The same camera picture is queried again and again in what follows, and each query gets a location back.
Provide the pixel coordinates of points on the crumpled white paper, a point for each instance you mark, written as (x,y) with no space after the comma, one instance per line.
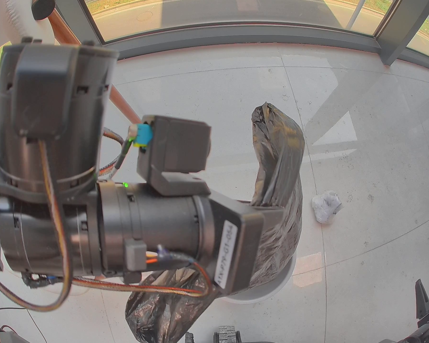
(325,205)

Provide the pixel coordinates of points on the white trash bin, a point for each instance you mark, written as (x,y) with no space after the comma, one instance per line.
(271,291)

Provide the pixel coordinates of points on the white wooden chair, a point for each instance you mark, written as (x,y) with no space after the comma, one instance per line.
(18,5)

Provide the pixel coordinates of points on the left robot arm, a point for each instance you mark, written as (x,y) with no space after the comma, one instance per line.
(50,127)

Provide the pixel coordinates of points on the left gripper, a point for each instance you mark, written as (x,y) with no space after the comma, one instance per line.
(164,227)

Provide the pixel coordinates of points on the window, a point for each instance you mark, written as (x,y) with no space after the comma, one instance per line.
(236,36)

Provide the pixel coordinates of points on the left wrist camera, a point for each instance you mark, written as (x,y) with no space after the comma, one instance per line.
(178,145)

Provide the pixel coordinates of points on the black plastic bag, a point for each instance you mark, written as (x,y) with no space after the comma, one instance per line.
(282,148)

